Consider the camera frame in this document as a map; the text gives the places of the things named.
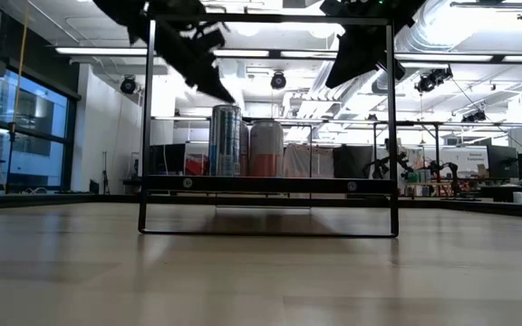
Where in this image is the silver blue energy drink can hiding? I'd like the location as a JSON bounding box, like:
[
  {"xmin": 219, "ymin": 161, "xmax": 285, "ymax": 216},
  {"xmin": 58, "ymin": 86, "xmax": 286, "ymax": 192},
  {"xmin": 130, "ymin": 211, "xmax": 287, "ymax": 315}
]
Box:
[{"xmin": 208, "ymin": 103, "xmax": 243, "ymax": 177}]

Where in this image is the large glass window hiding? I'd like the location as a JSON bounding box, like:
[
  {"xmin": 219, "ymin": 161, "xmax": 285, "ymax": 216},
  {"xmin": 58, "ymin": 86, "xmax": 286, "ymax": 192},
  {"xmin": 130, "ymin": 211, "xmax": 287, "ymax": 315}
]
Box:
[{"xmin": 0, "ymin": 67, "xmax": 79, "ymax": 191}]

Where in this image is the yellow extension cord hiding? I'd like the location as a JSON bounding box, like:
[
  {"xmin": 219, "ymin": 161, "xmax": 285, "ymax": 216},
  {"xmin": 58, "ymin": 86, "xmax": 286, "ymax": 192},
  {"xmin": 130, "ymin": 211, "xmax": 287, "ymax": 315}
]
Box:
[{"xmin": 13, "ymin": 0, "xmax": 32, "ymax": 126}]

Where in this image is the pale pink soda can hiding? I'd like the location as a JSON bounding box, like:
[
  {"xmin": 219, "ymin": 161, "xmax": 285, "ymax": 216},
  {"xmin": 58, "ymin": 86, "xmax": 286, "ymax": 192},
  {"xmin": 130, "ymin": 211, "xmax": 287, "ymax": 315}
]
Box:
[{"xmin": 248, "ymin": 119, "xmax": 285, "ymax": 178}]

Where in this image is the black covered crate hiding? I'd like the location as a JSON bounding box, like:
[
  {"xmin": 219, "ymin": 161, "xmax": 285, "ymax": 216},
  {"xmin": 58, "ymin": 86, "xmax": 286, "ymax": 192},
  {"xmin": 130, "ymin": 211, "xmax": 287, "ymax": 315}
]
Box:
[{"xmin": 333, "ymin": 144, "xmax": 374, "ymax": 179}]

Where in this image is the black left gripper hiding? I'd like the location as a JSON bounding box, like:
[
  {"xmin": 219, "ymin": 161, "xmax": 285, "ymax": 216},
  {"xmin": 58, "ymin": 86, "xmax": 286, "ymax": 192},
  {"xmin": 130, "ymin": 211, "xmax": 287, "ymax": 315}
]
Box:
[{"xmin": 92, "ymin": 0, "xmax": 237, "ymax": 105}]

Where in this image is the black tripod stand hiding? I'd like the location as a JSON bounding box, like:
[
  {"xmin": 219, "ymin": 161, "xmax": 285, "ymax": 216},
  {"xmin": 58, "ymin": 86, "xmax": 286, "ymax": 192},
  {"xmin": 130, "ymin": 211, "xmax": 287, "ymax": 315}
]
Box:
[{"xmin": 5, "ymin": 120, "xmax": 20, "ymax": 194}]

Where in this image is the black ceiling track light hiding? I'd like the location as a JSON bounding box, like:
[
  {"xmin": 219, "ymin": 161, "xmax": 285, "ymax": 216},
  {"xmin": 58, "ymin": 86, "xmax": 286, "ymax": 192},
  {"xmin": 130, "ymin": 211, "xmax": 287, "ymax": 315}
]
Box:
[
  {"xmin": 461, "ymin": 108, "xmax": 488, "ymax": 124},
  {"xmin": 413, "ymin": 66, "xmax": 455, "ymax": 95}
]

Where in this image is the white covered crate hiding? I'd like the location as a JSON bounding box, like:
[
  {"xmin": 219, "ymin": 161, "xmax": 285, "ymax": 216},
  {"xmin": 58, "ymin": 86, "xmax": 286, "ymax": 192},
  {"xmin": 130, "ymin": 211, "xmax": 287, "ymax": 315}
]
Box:
[{"xmin": 283, "ymin": 143, "xmax": 334, "ymax": 178}]

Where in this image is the black aluminium rail frame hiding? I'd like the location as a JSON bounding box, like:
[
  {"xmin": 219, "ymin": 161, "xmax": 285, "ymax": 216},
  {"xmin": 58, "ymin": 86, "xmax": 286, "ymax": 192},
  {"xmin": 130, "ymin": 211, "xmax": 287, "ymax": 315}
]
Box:
[{"xmin": 0, "ymin": 192, "xmax": 522, "ymax": 222}]

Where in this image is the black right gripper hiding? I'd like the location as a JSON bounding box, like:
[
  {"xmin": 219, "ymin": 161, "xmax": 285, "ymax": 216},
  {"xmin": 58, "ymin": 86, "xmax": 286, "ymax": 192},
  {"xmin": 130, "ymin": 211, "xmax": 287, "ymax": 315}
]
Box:
[{"xmin": 319, "ymin": 0, "xmax": 428, "ymax": 90}]

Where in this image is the ceiling light strip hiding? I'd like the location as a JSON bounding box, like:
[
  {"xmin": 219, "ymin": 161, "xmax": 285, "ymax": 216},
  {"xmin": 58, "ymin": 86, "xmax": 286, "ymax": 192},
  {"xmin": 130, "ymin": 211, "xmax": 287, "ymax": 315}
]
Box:
[
  {"xmin": 54, "ymin": 45, "xmax": 149, "ymax": 57},
  {"xmin": 394, "ymin": 53, "xmax": 496, "ymax": 63},
  {"xmin": 212, "ymin": 48, "xmax": 271, "ymax": 59}
]

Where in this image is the black round ceiling speaker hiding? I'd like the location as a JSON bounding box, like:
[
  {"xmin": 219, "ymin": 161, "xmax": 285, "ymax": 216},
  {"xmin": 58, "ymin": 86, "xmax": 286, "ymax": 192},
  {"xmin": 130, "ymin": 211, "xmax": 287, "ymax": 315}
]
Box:
[
  {"xmin": 120, "ymin": 74, "xmax": 138, "ymax": 96},
  {"xmin": 269, "ymin": 70, "xmax": 288, "ymax": 91}
]

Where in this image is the black metal rig frame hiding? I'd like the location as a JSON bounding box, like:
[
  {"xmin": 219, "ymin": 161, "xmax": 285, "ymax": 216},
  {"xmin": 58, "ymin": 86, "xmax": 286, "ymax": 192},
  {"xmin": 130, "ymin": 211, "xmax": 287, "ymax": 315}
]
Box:
[{"xmin": 372, "ymin": 120, "xmax": 441, "ymax": 197}]

